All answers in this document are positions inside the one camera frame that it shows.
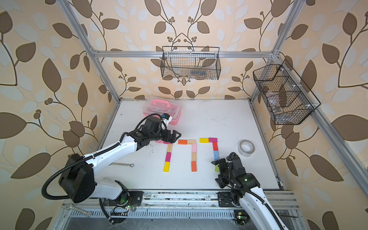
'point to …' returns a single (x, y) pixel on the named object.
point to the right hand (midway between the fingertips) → (212, 169)
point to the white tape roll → (246, 148)
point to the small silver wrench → (132, 165)
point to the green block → (216, 168)
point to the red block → (215, 145)
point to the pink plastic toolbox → (161, 105)
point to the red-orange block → (194, 166)
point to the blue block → (216, 154)
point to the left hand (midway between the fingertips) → (173, 131)
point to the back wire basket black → (190, 63)
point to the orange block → (182, 142)
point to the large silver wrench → (87, 213)
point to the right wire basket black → (288, 100)
